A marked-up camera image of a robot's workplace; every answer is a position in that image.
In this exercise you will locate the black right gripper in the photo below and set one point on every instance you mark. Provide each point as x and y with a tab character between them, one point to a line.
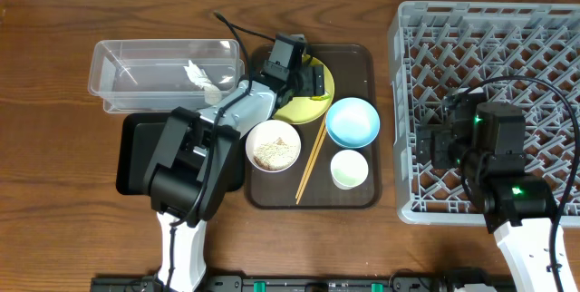
426	148

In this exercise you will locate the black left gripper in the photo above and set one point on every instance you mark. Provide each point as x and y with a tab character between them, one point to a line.
314	82

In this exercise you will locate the white bowl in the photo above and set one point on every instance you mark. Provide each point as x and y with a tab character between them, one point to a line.
269	131

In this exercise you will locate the yellow green snack wrapper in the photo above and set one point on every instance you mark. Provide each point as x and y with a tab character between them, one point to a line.
321	98

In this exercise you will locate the rice and nuts leftovers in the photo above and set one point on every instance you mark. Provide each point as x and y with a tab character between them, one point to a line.
275	155

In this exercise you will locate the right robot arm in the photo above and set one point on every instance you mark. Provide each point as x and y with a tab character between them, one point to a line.
485	141

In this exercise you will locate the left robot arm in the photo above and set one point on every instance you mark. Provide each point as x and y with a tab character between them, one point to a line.
184	211

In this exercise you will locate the grey dishwasher rack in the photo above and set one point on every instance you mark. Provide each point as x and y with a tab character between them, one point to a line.
524	54

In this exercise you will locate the yellow plate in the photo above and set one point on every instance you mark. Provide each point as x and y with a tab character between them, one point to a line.
302	110

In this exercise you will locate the brown serving tray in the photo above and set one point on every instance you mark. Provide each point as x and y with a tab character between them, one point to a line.
351	68

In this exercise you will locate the light blue bowl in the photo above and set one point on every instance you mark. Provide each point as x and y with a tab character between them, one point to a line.
352	123

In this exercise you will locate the crumpled white tissue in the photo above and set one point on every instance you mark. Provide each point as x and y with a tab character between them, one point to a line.
212	94

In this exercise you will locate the white cup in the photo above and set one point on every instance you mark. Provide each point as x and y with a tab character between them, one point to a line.
349	169

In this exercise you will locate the black rectangular tray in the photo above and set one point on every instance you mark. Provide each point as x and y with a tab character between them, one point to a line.
131	156

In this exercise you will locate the clear plastic bin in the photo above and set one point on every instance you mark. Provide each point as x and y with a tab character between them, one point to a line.
147	75

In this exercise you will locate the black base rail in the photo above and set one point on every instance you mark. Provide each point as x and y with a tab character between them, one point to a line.
402	280

